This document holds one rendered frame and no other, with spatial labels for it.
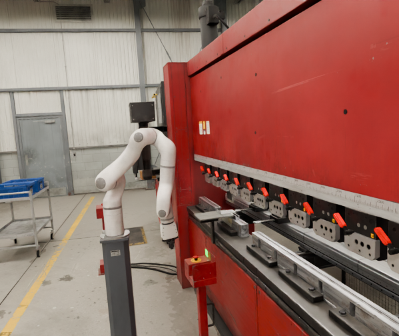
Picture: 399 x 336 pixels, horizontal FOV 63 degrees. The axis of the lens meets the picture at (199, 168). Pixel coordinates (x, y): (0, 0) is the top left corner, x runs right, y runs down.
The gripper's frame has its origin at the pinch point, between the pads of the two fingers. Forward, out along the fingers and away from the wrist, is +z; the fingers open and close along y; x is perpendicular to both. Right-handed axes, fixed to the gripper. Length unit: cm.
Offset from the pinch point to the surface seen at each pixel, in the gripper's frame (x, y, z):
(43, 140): -756, 153, -72
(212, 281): 4.9, -21.7, 28.1
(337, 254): 57, -77, 5
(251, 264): 30, -39, 11
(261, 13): 34, -60, -125
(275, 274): 48, -44, 11
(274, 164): 41, -55, -46
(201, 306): -2.4, -14.1, 47.5
